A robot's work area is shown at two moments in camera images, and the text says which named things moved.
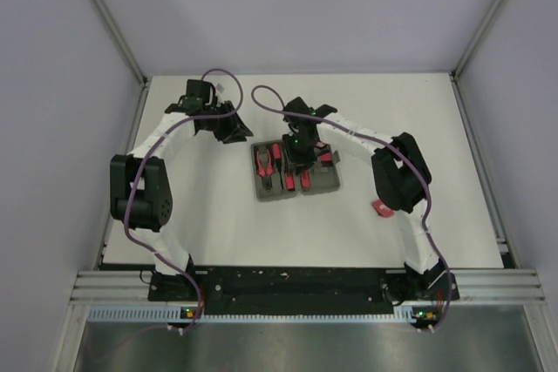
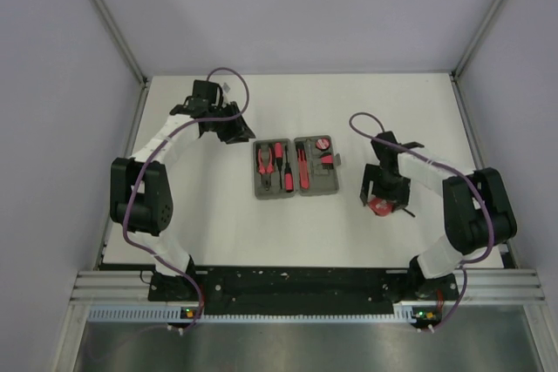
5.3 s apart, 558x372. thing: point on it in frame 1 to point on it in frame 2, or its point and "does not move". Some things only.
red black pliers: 266,172 does not move
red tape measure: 382,209 does not move
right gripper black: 294,161 to 398,195
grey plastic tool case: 273,182 does not move
